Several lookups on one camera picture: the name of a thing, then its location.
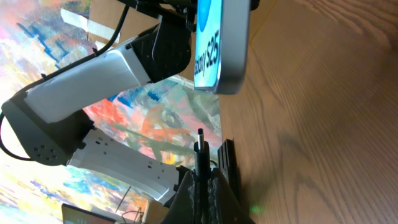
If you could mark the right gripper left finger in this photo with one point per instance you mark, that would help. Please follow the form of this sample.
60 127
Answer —
182 209

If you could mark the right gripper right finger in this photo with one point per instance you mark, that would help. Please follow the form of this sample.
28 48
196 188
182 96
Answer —
224 206

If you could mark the smartphone with teal screen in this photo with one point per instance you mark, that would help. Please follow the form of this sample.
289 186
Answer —
221 47

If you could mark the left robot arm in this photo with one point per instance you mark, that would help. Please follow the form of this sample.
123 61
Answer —
48 116

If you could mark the colourful abstract painting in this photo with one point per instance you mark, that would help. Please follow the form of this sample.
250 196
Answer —
158 120

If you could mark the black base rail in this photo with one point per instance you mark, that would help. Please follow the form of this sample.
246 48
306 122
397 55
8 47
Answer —
229 167

